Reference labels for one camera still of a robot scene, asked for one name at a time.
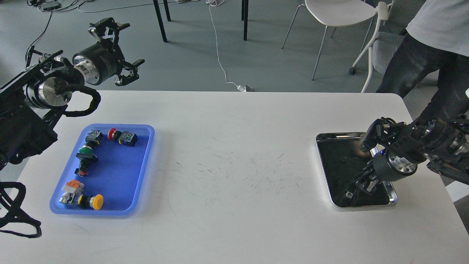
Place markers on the yellow push button switch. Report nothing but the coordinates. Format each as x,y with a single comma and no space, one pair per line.
82,201

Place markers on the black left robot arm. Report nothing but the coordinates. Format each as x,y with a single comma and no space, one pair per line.
51,86

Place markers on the green push button switch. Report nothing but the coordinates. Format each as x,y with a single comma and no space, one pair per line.
92,139

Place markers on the white power adapter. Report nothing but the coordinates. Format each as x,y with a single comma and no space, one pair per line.
244,88

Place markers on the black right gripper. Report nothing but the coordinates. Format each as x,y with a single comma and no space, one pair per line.
386,166

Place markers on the orange grey contact block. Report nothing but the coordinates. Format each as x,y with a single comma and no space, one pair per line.
73,186

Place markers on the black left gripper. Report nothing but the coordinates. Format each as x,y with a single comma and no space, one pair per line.
98,64

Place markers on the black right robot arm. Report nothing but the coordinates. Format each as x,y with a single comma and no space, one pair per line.
443,144

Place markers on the red push button switch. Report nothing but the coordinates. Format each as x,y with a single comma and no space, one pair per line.
125,138

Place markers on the blue plastic tray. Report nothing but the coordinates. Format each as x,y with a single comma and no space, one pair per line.
117,175

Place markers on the grey office chair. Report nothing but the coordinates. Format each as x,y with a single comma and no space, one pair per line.
391,21

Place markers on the white chair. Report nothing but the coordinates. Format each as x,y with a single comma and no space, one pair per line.
334,13

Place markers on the silver metal tray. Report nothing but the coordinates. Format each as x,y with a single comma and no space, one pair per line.
331,147

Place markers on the person in grey shirt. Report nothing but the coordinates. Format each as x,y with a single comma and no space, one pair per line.
437,39

